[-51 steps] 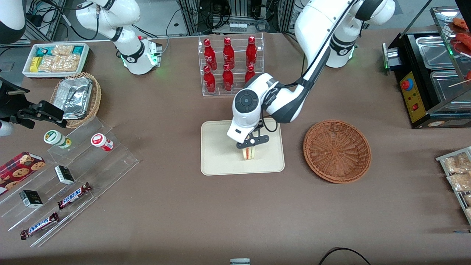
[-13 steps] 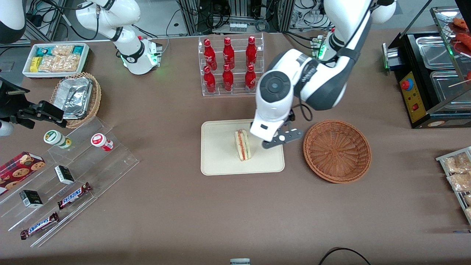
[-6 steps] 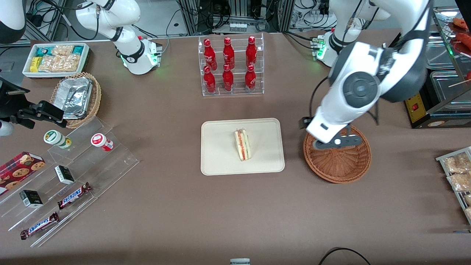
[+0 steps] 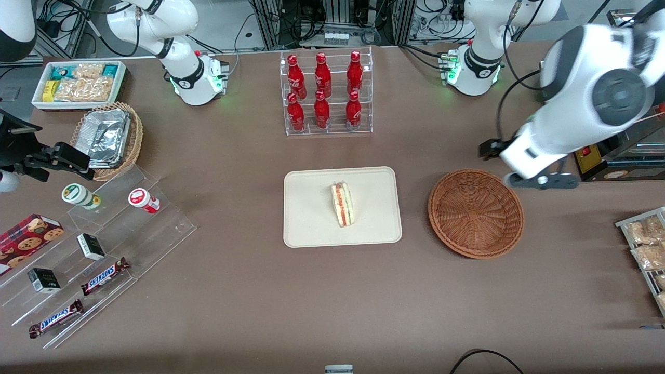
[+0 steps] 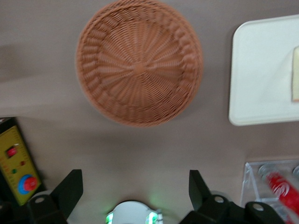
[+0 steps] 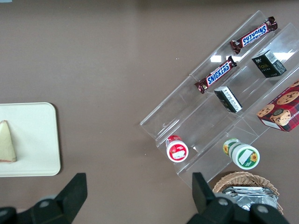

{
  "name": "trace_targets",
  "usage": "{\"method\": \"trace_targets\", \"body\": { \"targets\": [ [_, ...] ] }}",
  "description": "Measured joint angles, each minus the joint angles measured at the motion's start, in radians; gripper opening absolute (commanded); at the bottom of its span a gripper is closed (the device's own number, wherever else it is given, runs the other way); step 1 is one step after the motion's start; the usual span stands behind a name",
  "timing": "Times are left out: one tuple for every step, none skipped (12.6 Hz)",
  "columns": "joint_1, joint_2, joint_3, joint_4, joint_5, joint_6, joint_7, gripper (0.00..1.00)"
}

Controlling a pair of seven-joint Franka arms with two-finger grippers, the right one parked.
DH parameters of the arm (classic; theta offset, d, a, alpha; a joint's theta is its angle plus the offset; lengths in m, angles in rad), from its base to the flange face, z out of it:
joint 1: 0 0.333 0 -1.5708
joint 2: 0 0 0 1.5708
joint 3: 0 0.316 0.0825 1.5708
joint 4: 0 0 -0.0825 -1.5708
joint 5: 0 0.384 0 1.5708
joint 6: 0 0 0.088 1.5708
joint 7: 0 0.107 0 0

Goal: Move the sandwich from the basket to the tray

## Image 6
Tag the beige plastic tray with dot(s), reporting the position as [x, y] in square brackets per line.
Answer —
[37, 140]

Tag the red lidded cup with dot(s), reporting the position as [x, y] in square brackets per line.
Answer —
[177, 150]

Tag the aluminium foil tray stack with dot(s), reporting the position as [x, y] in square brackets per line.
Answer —
[250, 193]

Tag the light wicker basket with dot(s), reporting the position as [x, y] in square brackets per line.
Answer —
[245, 178]

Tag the green lidded cup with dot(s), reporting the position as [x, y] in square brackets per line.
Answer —
[245, 156]

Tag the small black box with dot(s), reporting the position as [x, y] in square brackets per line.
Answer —
[267, 65]
[227, 100]

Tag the clear acrylic stepped shelf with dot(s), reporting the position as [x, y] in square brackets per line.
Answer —
[252, 88]
[198, 116]

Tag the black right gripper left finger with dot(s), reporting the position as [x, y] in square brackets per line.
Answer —
[60, 207]

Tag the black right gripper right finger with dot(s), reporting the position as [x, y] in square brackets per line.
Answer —
[215, 210]

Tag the Snickers bar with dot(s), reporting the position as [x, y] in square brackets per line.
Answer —
[254, 35]
[217, 74]

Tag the red cookie box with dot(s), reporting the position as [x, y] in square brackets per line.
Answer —
[282, 109]

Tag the triangular sandwich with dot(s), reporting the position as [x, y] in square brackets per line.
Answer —
[7, 144]

